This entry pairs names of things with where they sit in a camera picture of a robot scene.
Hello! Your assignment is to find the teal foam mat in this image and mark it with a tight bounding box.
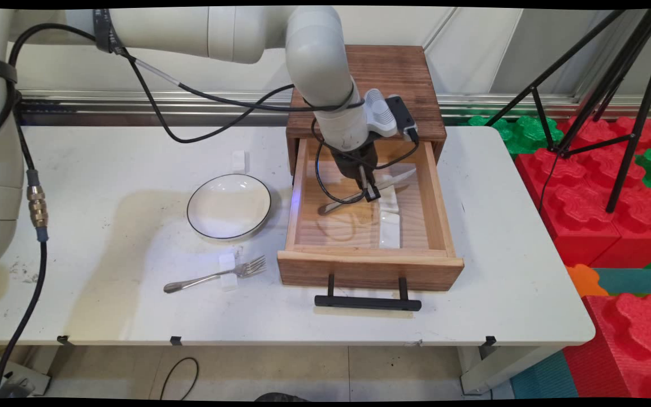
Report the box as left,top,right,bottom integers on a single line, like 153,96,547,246
509,268,651,400

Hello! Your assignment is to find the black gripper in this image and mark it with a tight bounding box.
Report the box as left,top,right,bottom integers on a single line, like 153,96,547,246
330,137,382,203

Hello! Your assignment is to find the silver table knife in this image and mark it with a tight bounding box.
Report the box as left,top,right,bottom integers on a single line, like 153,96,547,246
318,167,418,216

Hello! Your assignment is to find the black drawer handle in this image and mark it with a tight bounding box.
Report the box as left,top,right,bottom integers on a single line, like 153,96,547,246
314,275,423,313

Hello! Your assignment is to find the white table leg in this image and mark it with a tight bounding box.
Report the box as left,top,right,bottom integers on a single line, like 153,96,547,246
0,345,62,397
457,343,565,396

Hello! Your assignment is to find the black tripod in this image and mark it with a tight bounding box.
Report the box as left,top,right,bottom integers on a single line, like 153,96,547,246
484,8,651,215

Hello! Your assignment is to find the orange foam piece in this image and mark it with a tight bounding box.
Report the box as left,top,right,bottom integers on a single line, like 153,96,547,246
565,263,609,298

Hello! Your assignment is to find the dark wooden cabinet case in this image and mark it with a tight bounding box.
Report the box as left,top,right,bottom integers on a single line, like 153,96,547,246
286,44,448,176

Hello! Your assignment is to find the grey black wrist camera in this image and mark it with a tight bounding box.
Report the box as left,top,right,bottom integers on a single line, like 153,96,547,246
363,88,420,144

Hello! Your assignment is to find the light wooden drawer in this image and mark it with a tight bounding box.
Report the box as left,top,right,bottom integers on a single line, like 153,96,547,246
277,137,466,293

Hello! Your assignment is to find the thick black cable brass connector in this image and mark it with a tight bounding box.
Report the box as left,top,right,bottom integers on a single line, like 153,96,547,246
0,90,50,397

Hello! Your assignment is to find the white ceramic cutlery rest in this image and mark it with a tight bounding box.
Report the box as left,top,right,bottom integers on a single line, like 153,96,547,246
379,211,403,250
374,174,402,215

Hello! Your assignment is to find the black floor cable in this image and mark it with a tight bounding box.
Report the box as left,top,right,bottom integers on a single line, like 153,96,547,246
158,356,199,401

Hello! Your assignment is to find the silver fork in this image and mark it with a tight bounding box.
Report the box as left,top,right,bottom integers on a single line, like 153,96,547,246
163,255,268,294

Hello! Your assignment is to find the aluminium wall rail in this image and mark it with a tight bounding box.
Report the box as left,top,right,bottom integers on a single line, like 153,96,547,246
18,88,651,127

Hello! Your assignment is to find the white plate black rim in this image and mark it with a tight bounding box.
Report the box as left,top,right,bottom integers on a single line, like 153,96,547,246
186,173,273,242

